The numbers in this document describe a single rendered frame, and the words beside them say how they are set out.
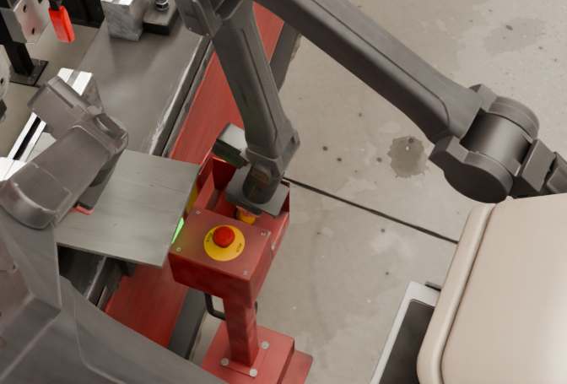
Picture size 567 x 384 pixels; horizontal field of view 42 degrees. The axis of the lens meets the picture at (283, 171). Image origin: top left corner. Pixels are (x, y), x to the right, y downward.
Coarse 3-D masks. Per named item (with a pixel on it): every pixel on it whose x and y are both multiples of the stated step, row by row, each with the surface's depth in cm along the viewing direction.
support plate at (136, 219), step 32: (128, 160) 114; (160, 160) 114; (128, 192) 111; (160, 192) 111; (64, 224) 108; (96, 224) 108; (128, 224) 108; (160, 224) 108; (128, 256) 105; (160, 256) 105
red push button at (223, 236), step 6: (222, 228) 129; (228, 228) 130; (216, 234) 129; (222, 234) 129; (228, 234) 129; (234, 234) 129; (216, 240) 128; (222, 240) 128; (228, 240) 128; (222, 246) 128
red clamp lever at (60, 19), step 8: (48, 0) 101; (56, 0) 100; (48, 8) 103; (56, 8) 102; (64, 8) 103; (56, 16) 103; (64, 16) 103; (56, 24) 104; (64, 24) 104; (56, 32) 106; (64, 32) 105; (72, 32) 106; (64, 40) 107; (72, 40) 107
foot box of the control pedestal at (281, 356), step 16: (224, 336) 191; (272, 336) 191; (288, 336) 191; (208, 352) 188; (224, 352) 188; (272, 352) 188; (288, 352) 189; (208, 368) 186; (224, 368) 186; (272, 368) 186; (288, 368) 197; (304, 368) 197
